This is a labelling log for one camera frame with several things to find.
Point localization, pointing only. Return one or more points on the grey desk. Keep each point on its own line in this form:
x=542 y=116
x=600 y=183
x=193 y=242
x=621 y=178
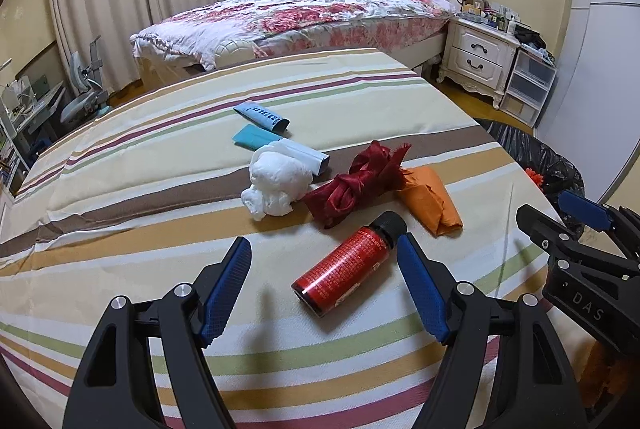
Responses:
x=30 y=104

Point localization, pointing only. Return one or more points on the white wardrobe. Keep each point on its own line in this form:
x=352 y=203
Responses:
x=600 y=59

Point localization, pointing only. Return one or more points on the white nightstand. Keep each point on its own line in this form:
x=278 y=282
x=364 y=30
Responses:
x=477 y=54

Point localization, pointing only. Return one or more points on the nightstand clutter of bottles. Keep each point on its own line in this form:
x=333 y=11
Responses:
x=492 y=14

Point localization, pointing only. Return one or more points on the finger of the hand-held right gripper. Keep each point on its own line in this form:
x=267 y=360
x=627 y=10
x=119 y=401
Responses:
x=582 y=206
x=545 y=234

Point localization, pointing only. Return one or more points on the teal packet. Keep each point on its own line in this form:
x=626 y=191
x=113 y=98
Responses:
x=255 y=136

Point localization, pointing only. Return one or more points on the striped tablecloth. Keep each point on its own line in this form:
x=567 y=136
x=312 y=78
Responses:
x=150 y=169

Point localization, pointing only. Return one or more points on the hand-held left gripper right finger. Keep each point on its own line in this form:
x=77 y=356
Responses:
x=425 y=289

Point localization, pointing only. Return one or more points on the white box with blue end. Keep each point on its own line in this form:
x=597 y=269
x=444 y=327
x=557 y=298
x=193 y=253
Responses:
x=305 y=155

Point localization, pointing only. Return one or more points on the orange cloth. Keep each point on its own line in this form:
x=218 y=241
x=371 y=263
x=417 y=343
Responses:
x=430 y=204

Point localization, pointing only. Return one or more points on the plastic drawer unit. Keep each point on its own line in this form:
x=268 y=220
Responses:
x=530 y=84

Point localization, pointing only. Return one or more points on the dark bag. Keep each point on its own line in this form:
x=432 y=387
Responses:
x=532 y=39

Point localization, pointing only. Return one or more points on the grey desk chair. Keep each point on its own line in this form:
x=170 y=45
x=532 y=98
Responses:
x=85 y=99

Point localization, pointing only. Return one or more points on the white plastic bag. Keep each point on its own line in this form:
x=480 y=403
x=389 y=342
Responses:
x=275 y=184

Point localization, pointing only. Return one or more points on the orange foam net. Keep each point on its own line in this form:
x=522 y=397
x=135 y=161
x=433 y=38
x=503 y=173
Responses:
x=537 y=179

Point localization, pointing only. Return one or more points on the red label bottle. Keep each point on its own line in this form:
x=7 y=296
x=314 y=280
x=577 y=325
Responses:
x=340 y=269

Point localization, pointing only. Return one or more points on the bin with black bag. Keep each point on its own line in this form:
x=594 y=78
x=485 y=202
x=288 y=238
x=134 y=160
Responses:
x=515 y=149

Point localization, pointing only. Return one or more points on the light blue printed tube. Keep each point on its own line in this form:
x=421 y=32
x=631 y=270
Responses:
x=260 y=114

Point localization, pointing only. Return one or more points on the dark red knotted cloth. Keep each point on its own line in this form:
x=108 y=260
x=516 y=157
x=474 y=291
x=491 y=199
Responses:
x=350 y=194

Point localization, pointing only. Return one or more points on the floral blanket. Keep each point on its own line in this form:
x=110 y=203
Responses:
x=300 y=14

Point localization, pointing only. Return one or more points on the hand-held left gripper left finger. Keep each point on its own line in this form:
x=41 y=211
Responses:
x=225 y=294

